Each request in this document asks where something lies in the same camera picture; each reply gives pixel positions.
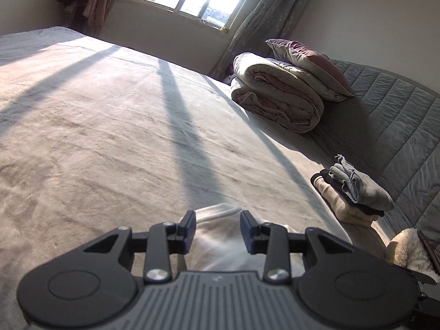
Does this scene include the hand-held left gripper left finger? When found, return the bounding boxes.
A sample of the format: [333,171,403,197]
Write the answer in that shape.
[82,210,197,285]

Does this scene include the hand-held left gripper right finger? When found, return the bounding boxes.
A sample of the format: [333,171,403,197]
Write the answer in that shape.
[240,210,354,285]

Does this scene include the beige hanging clothes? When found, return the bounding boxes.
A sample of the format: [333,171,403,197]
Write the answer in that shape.
[63,0,108,27]

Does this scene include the fluffy white garment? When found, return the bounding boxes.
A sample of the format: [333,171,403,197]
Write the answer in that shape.
[384,227,435,278]

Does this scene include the black folded garment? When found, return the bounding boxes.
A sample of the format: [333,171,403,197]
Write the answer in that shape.
[310,169,386,218]

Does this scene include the cream folded garment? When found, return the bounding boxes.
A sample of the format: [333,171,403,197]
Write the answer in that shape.
[314,175,379,228]

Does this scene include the grey knit sweater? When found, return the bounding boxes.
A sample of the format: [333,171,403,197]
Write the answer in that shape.
[328,155,395,213]

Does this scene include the bed with grey sheet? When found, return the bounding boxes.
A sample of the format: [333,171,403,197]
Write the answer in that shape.
[0,26,440,330]

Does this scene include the folded beige duvet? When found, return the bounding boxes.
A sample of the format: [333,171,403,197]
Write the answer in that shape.
[230,52,325,134]

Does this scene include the grey pink pillow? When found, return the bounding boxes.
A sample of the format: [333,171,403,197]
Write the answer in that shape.
[265,38,355,102]

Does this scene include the grey quilted headboard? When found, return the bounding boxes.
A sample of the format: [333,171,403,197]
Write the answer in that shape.
[309,58,440,244]

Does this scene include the grey patterned curtain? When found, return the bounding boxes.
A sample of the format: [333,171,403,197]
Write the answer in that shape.
[210,0,327,85]

